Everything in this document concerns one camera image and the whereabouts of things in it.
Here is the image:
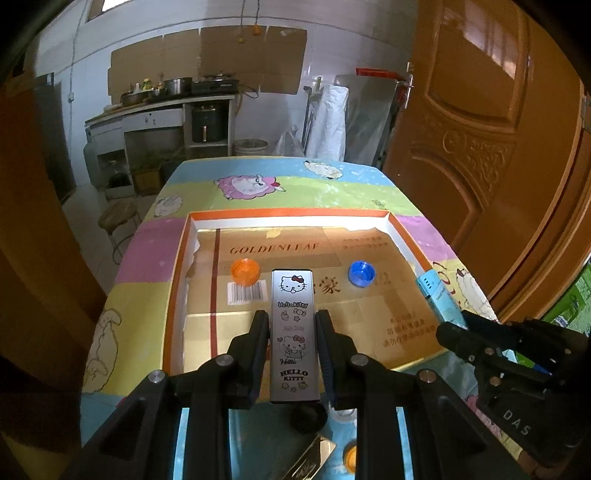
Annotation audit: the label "white kitchen counter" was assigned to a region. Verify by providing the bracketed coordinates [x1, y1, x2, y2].
[84, 93, 236, 186]

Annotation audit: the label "light blue box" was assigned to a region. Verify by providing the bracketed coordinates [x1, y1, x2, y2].
[416, 272, 467, 325]

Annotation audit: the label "brown wooden door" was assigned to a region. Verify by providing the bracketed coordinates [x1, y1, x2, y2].
[383, 0, 591, 333]

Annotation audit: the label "round wooden stool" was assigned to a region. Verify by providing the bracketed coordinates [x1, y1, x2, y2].
[98, 200, 142, 265]

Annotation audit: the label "blue bottle cap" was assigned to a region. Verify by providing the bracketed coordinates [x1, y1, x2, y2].
[347, 261, 378, 288]

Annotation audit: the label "silver cartoon print box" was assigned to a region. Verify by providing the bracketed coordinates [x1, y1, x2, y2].
[269, 268, 321, 406]

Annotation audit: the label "brown floor box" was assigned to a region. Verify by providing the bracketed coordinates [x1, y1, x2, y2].
[131, 159, 178, 195]

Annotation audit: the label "clear plastic bag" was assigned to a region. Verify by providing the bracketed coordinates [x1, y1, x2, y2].
[276, 124, 306, 158]

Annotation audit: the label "black induction cooker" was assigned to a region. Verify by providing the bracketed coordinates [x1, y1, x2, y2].
[191, 79, 239, 95]

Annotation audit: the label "metal door handle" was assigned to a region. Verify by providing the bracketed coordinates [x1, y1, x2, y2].
[399, 62, 417, 110]

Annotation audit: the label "leaning poles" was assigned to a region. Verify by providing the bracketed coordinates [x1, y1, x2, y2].
[304, 78, 324, 153]

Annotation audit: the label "white bucket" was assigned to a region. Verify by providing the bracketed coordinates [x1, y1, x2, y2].
[232, 138, 269, 158]

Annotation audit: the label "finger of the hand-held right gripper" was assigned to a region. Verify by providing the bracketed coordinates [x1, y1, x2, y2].
[462, 310, 525, 344]
[436, 322, 492, 366]

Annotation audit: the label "dark doorway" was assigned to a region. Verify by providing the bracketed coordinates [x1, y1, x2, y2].
[34, 74, 77, 204]

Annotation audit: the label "large orange bottle cap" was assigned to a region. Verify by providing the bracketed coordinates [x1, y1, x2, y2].
[230, 259, 262, 286]

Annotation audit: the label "colourful cartoon sheep tablecloth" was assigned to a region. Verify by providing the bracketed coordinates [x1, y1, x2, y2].
[81, 157, 504, 480]

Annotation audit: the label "white plastic bag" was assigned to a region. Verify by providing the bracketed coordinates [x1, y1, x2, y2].
[305, 85, 349, 161]

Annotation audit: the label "cardboard tray with orange rim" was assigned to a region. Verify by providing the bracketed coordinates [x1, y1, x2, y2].
[161, 210, 462, 403]

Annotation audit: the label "window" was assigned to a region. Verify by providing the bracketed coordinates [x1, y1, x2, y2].
[88, 0, 168, 21]

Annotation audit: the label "dark floor pot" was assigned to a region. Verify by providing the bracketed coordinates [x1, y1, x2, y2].
[106, 161, 133, 191]

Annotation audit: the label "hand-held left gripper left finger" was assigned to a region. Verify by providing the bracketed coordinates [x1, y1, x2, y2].
[60, 310, 271, 480]

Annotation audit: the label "black bottle cap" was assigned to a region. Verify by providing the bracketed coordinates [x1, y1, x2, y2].
[290, 406, 328, 433]

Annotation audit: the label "green crate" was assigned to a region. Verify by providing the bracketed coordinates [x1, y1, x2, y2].
[542, 263, 591, 337]

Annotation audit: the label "plastic wrapped board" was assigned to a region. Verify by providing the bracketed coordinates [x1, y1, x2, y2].
[335, 74, 399, 168]

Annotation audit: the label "grey gas cylinder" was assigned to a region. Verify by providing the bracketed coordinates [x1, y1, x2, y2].
[83, 141, 105, 186]

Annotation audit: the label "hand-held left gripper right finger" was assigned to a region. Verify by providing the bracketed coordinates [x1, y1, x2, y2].
[314, 309, 536, 480]

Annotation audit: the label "dark air fryer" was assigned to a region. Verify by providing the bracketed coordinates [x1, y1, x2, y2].
[191, 105, 228, 144]

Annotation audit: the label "cardboard sheets on wall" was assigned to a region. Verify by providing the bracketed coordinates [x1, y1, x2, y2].
[107, 25, 308, 99]

